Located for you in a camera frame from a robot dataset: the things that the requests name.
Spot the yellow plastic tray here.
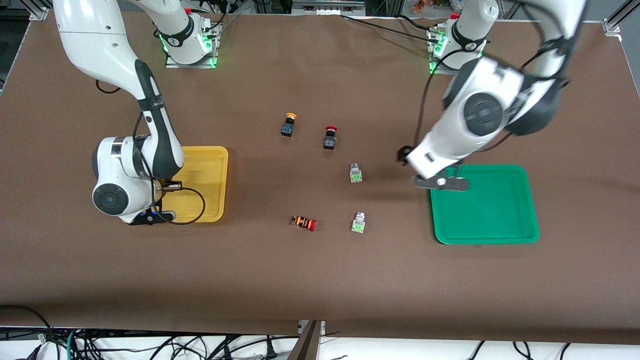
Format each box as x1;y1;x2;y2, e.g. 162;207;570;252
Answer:
159;146;229;224

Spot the green plastic tray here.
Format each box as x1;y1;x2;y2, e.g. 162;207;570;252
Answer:
429;164;540;245

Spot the red button with orange body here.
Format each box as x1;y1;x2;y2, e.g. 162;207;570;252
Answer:
291;214;318;232

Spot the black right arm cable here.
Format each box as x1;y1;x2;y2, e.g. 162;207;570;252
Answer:
95;79;206;226

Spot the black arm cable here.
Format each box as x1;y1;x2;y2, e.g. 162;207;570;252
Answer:
95;79;206;226
411;30;573;151

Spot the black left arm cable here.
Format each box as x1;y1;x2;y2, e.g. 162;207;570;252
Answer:
411;30;573;151

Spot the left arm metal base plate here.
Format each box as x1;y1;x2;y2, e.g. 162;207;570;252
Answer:
428;25;482;76

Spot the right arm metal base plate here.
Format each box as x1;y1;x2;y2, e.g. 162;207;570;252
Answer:
165;20;222;69

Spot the black cable on table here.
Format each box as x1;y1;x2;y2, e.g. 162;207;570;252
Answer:
340;14;451;39

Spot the black looped floor cable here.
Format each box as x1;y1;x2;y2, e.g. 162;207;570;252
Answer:
0;304;57;346

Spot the metal table bracket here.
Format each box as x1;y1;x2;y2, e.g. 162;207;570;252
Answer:
287;320;326;360

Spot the aluminium frame corner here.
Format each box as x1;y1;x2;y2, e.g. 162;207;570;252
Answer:
602;0;640;37

